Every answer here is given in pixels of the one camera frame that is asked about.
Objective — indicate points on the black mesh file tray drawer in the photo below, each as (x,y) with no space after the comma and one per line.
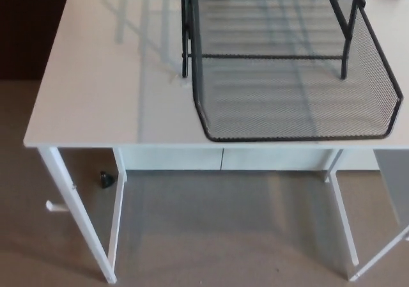
(287,108)

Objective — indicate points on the white low cabinet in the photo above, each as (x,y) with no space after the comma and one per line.
(172,159)

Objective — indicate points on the black door stopper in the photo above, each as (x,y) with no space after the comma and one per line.
(106,180)

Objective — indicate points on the white table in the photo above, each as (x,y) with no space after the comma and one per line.
(96,76)

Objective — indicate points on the white cylindrical peg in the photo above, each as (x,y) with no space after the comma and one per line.
(54,206)

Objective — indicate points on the dark brown wooden panel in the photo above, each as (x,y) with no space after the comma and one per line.
(28,28)

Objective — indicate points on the black metal file tray frame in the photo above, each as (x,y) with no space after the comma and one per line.
(255,56)

